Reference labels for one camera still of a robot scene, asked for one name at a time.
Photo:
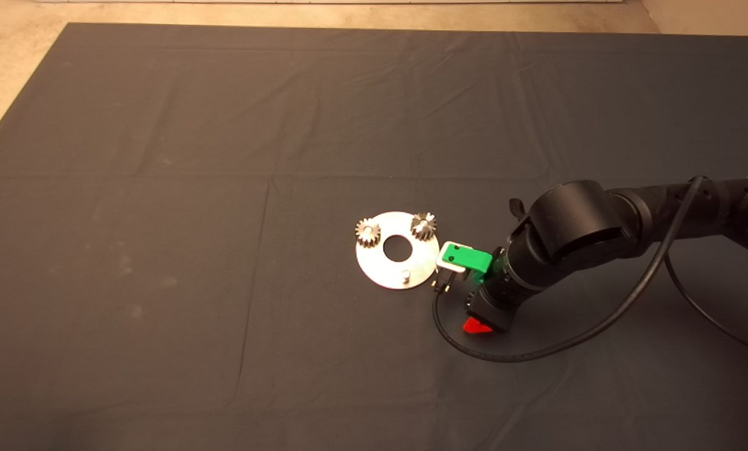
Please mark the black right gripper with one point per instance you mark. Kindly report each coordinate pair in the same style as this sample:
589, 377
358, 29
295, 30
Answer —
496, 304

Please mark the small steel planetary gear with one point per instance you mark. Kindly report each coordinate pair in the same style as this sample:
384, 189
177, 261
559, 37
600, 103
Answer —
368, 237
423, 228

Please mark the round metal carrier plate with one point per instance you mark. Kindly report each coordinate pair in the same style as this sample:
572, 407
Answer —
424, 266

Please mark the dark grey table cloth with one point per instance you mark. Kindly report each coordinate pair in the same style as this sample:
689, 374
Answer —
223, 94

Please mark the green right camera mount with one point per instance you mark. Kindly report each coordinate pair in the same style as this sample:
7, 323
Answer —
471, 258

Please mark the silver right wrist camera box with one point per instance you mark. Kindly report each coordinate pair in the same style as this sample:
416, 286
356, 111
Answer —
444, 262

